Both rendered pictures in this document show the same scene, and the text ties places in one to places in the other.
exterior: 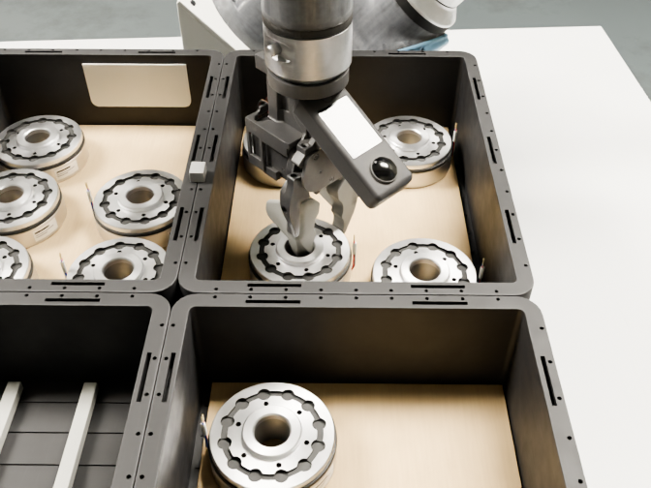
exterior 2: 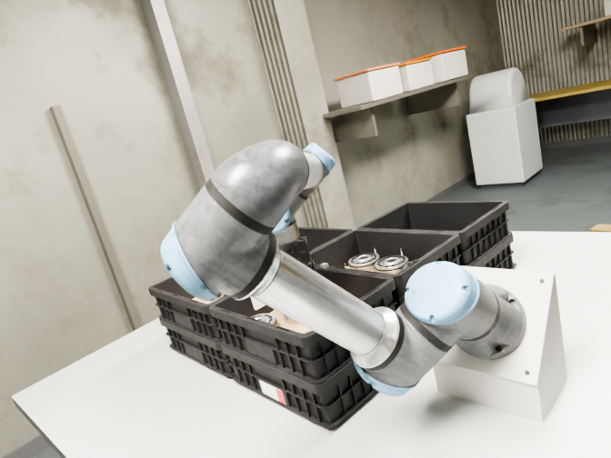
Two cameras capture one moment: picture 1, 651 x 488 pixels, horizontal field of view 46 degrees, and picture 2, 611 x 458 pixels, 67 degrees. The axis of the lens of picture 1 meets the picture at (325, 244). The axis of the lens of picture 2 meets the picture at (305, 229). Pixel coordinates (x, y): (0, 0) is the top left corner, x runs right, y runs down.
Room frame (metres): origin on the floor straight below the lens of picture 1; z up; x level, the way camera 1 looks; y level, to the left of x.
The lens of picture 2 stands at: (1.50, -0.66, 1.36)
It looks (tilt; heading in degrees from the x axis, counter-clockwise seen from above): 14 degrees down; 141
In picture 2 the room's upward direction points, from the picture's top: 14 degrees counter-clockwise
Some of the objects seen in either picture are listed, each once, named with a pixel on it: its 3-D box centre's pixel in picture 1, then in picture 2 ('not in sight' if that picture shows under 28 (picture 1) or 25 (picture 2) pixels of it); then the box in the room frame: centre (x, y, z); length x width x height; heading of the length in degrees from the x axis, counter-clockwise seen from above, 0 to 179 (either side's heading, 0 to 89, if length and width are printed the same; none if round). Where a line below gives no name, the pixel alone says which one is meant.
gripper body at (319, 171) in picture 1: (303, 119); (295, 262); (0.59, 0.02, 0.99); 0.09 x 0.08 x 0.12; 44
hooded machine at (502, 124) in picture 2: not in sight; (503, 127); (-0.93, 4.48, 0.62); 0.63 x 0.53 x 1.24; 93
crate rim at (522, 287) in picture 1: (352, 158); (297, 297); (0.63, -0.03, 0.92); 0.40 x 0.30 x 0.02; 179
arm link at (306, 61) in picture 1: (305, 45); (284, 233); (0.58, 0.02, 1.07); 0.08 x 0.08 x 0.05
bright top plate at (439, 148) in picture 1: (408, 141); not in sight; (0.74, -0.10, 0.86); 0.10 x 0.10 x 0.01
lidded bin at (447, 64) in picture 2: not in sight; (437, 67); (-0.98, 3.43, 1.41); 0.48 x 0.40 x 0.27; 93
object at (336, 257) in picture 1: (299, 252); not in sight; (0.55, 0.03, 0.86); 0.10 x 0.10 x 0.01
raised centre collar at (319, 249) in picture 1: (299, 248); not in sight; (0.55, 0.03, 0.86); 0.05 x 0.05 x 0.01
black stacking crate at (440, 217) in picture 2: not in sight; (433, 233); (0.63, 0.57, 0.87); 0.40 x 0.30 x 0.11; 179
